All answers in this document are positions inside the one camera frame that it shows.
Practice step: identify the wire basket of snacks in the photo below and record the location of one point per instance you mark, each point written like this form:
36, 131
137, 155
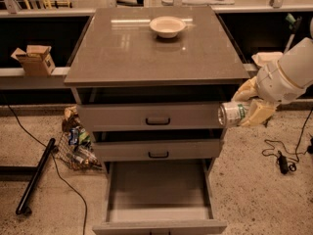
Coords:
75, 146

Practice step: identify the grey top drawer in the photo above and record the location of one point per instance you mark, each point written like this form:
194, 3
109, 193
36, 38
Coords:
152, 107

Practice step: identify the grey middle drawer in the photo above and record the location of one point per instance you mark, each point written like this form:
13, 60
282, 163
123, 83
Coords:
144, 145

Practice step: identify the black metal bar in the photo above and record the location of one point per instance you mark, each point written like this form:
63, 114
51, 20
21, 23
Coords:
23, 207

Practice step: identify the white paper bowl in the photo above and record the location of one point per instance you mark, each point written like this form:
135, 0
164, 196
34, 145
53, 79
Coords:
167, 27

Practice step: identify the grey drawer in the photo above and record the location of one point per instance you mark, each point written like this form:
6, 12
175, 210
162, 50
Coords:
144, 145
152, 107
159, 198

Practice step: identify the open cardboard box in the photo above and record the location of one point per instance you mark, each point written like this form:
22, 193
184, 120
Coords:
36, 60

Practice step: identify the grey bottom drawer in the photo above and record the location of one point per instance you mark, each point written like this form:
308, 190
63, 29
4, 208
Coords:
159, 198

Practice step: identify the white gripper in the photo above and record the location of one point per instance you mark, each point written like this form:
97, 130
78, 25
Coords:
273, 83

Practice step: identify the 7up soda can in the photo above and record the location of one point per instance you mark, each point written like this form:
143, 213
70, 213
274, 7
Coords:
230, 114

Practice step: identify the white takeout container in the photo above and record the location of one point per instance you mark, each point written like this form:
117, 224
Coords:
263, 58

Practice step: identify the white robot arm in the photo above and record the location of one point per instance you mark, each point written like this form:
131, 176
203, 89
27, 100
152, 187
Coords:
306, 60

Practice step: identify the reacher grabber tool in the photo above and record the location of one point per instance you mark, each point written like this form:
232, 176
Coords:
291, 30

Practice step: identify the grey drawer cabinet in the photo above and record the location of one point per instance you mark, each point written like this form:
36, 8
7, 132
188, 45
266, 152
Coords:
120, 50

